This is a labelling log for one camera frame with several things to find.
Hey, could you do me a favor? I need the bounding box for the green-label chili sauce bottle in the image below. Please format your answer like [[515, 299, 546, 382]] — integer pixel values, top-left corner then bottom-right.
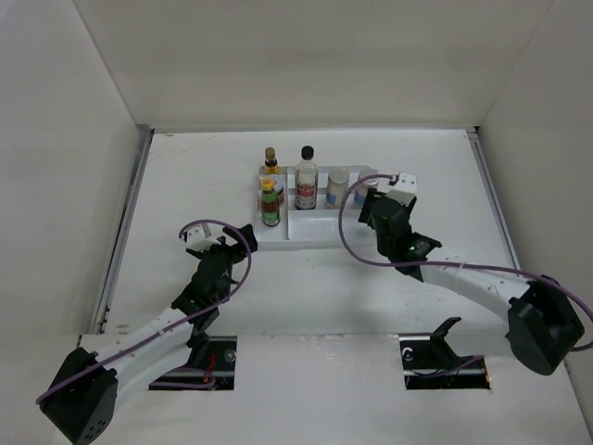
[[259, 176, 281, 227]]

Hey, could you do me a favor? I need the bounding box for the tall soy sauce bottle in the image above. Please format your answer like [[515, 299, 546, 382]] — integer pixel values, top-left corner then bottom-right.
[[295, 146, 319, 210]]

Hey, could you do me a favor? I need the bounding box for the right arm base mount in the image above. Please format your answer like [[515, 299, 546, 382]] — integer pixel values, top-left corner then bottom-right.
[[398, 317, 490, 390]]

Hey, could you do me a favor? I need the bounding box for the blue-label shaker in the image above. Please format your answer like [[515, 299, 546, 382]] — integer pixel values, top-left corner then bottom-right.
[[353, 168, 379, 208], [324, 167, 350, 209]]

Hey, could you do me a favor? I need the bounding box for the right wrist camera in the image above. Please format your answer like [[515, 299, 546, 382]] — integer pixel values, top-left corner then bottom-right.
[[386, 172, 418, 207]]

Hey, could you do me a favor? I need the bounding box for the red-label sauce jar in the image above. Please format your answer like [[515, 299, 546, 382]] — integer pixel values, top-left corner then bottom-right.
[[261, 174, 285, 205]]

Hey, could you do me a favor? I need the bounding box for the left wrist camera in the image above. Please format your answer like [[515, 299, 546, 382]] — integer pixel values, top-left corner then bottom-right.
[[179, 223, 221, 252]]

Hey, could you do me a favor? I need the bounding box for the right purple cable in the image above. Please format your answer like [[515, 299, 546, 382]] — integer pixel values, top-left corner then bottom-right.
[[339, 172, 593, 351]]

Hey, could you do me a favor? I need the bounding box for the small yellow-label bottle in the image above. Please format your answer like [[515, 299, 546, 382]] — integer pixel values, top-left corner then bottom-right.
[[264, 146, 279, 175]]

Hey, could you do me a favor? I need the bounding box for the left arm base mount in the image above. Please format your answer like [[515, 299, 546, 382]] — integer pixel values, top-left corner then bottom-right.
[[149, 337, 238, 391]]

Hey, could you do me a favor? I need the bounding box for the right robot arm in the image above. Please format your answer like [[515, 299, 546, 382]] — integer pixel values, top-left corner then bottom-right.
[[359, 191, 585, 375]]

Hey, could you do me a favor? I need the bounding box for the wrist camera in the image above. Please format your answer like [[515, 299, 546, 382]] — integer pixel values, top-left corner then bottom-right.
[[386, 172, 418, 207], [179, 223, 221, 252]]

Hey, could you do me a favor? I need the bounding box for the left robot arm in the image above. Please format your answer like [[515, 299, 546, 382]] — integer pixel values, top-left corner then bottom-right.
[[36, 220, 258, 444]]

